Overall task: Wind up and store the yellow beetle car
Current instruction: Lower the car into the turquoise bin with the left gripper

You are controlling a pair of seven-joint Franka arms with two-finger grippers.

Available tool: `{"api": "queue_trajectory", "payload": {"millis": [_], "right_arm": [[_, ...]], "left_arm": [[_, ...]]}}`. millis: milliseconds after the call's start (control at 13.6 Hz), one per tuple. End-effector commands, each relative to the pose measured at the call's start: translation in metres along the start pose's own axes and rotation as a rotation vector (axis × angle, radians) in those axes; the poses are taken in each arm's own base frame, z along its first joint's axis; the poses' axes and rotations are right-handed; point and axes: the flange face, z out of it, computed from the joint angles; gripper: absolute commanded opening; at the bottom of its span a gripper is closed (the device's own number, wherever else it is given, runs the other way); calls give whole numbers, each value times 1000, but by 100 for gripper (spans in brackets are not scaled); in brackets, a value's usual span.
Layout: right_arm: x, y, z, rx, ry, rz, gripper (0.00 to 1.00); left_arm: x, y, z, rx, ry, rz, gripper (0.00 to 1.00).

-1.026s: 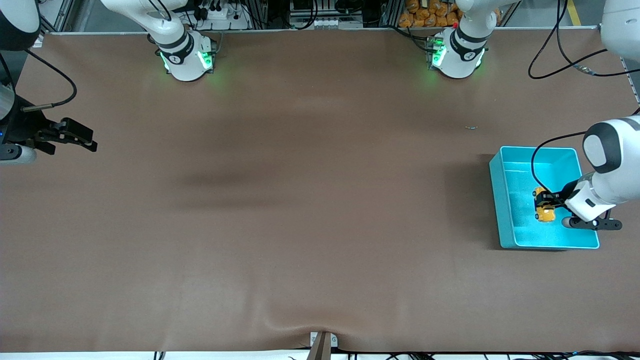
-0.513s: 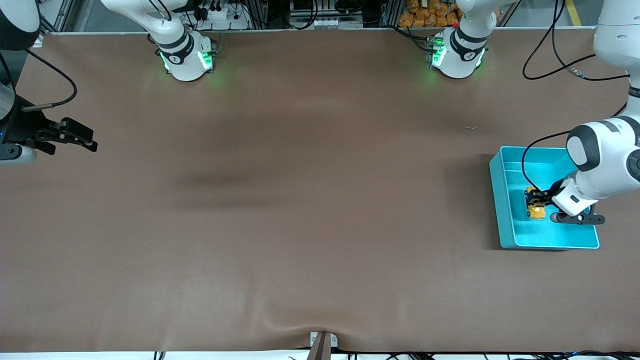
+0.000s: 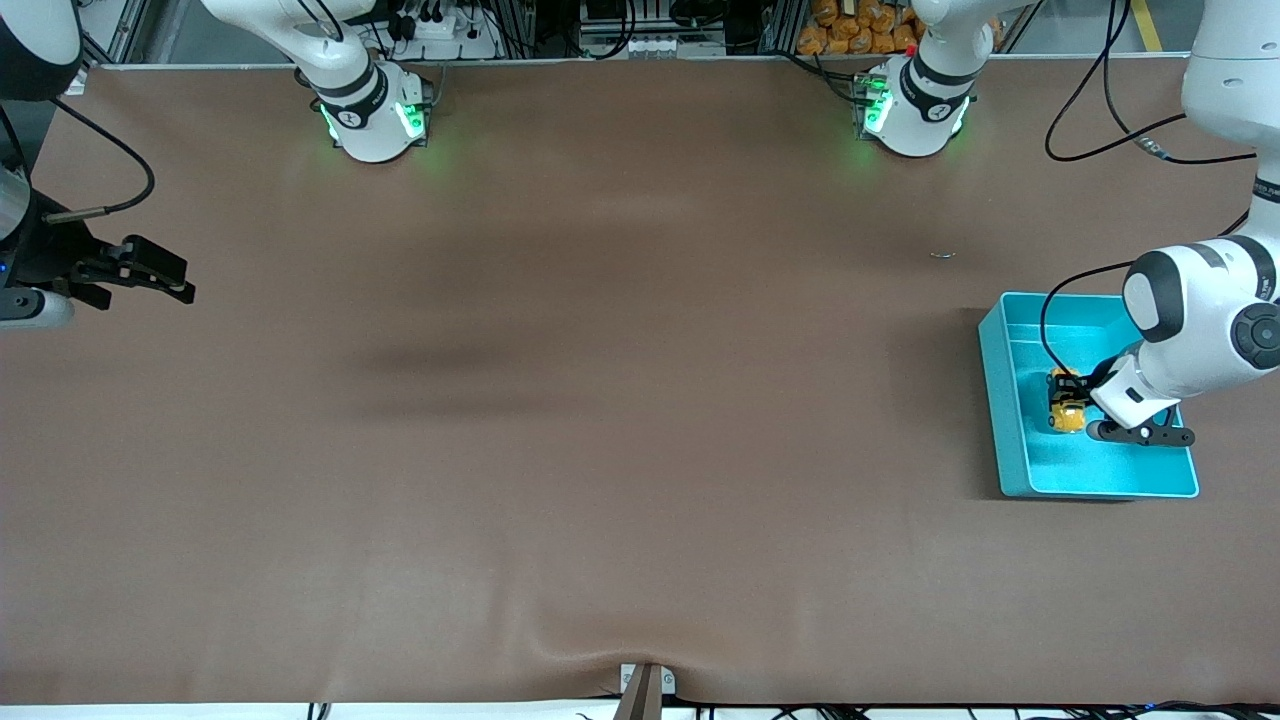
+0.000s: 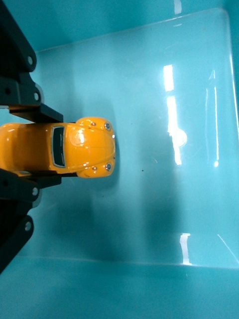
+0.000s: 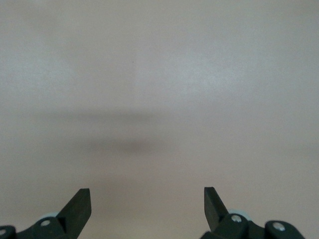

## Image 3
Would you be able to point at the grey electronics box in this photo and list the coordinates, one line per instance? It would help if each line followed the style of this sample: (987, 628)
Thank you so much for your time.
(650, 30)

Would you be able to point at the orange snack pile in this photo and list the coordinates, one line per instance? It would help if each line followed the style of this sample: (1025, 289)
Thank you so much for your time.
(860, 30)

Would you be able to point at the brown table mat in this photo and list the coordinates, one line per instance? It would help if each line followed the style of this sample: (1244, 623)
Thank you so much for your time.
(640, 500)

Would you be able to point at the metal table edge bracket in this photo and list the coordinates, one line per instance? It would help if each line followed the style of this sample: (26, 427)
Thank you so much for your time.
(627, 680)

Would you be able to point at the white power strip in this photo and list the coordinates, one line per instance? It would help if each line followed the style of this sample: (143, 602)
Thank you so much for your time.
(440, 30)

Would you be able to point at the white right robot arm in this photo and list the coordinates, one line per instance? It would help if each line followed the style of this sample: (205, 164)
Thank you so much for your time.
(375, 135)

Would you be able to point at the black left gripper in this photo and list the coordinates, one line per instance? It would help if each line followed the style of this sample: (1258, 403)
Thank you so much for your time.
(1084, 383)

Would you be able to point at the turquoise plastic bin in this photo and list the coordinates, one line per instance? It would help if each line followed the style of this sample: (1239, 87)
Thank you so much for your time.
(1100, 470)

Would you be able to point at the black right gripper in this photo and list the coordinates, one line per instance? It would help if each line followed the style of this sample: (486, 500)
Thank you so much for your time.
(45, 258)

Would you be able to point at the aluminium frame post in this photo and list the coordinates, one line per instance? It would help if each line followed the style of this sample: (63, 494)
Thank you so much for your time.
(115, 30)

